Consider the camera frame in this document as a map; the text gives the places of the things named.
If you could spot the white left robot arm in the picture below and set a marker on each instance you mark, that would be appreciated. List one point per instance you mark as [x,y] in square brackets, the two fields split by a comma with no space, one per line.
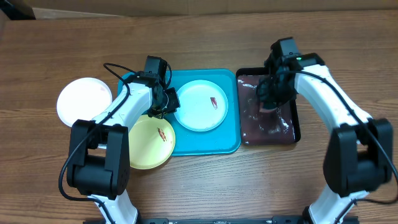
[98,161]

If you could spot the light blue plate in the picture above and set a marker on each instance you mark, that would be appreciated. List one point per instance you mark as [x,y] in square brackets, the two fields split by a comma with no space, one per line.
[203,105]

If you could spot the brown cardboard backdrop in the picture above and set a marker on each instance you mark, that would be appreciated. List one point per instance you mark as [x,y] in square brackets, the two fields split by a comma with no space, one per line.
[80,8]

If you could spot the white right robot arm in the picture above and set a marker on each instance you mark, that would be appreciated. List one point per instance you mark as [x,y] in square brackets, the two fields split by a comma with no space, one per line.
[358,159]

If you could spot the dark object top left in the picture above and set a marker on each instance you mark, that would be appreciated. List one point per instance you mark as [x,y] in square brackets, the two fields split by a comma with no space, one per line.
[17,10]

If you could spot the yellow plate with stain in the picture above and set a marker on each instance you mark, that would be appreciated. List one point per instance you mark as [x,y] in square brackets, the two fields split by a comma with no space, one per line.
[151,142]

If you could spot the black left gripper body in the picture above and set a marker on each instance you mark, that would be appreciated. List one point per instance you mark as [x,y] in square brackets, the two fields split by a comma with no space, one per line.
[169,103]

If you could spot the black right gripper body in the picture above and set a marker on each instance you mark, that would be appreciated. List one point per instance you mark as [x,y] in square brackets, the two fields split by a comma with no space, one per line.
[277,91]

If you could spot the green and pink sponge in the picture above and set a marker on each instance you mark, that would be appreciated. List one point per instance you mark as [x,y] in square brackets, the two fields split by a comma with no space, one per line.
[265,110]

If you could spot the pink plate with red stain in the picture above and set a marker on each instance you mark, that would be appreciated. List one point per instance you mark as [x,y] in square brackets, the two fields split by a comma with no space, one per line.
[83,99]

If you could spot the black rectangular water tray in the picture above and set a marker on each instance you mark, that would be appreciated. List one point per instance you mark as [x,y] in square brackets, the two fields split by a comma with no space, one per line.
[280,126]

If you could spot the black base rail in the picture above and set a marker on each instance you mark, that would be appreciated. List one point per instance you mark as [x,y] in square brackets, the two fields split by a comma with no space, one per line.
[273,220]

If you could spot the teal plastic serving tray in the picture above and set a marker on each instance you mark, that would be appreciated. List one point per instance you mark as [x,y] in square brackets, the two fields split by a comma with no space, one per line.
[225,138]

